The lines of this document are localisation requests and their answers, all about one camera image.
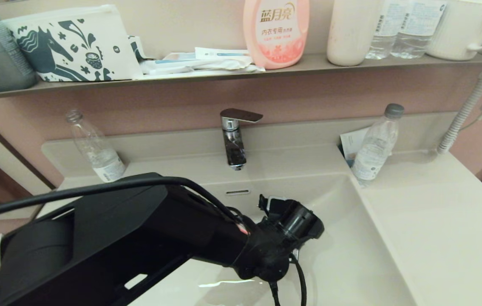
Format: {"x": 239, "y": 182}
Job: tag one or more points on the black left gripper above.
{"x": 276, "y": 221}

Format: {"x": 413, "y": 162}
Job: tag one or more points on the chrome sink faucet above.
{"x": 234, "y": 153}

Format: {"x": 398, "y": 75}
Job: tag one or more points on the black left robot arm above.
{"x": 117, "y": 238}

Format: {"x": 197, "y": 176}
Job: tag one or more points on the white ceramic sink basin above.
{"x": 351, "y": 263}

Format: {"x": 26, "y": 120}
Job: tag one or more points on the white paper card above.
{"x": 351, "y": 140}

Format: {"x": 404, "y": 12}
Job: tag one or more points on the clear bottle grey cap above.
{"x": 372, "y": 153}

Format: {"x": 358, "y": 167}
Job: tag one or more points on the white plastic toiletry packet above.
{"x": 197, "y": 66}

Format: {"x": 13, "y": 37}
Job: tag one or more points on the white toothbrush box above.
{"x": 218, "y": 53}

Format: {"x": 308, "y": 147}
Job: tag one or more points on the clear uncapped plastic bottle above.
{"x": 103, "y": 163}

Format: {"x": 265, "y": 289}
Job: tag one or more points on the pink detergent bottle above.
{"x": 276, "y": 38}

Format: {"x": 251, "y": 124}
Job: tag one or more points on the blue white toiletry packet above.
{"x": 177, "y": 56}

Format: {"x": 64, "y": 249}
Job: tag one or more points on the clear labelled water bottle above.
{"x": 387, "y": 34}
{"x": 419, "y": 34}

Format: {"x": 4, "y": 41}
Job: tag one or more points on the small patterned pouch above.
{"x": 137, "y": 46}

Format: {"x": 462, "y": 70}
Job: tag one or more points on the white horse print pouch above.
{"x": 103, "y": 29}

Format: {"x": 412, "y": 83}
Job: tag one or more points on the white ribbed mug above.
{"x": 457, "y": 29}

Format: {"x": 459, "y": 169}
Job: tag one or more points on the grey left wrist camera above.
{"x": 277, "y": 204}

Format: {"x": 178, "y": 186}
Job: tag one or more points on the brown wall shelf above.
{"x": 317, "y": 62}

